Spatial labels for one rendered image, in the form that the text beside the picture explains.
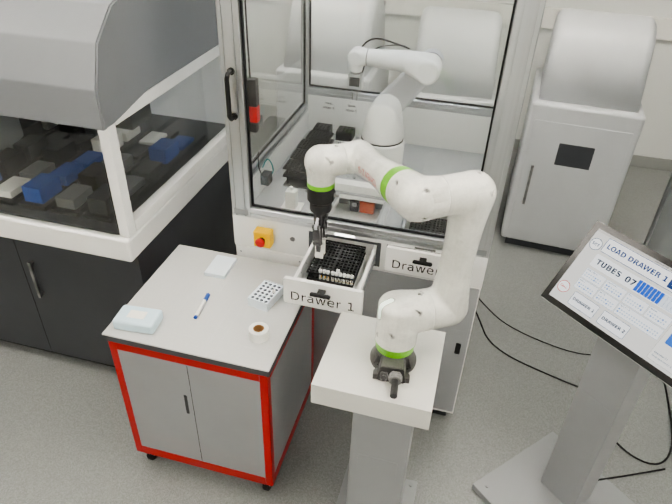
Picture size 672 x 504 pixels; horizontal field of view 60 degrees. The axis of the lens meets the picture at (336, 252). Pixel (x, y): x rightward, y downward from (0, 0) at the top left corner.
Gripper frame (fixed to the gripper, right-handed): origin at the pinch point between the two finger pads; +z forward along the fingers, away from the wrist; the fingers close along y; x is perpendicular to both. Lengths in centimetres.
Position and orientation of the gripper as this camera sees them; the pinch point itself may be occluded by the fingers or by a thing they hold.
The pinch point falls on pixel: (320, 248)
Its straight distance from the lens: 207.5
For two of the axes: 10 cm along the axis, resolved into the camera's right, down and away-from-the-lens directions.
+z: -0.3, 7.9, 6.1
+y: 2.5, -5.8, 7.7
